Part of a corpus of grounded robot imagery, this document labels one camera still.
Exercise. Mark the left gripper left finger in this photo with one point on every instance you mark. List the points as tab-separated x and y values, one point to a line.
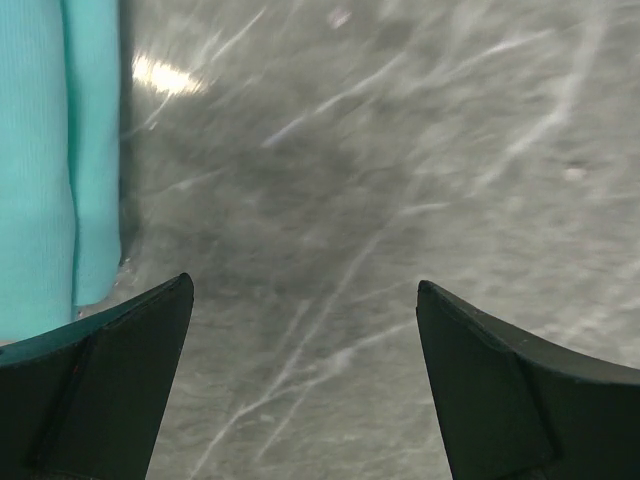
86	401

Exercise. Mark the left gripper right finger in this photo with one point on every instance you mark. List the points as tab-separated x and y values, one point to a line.
511	405

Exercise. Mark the turquoise t-shirt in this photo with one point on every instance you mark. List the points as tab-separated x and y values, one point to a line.
60	114

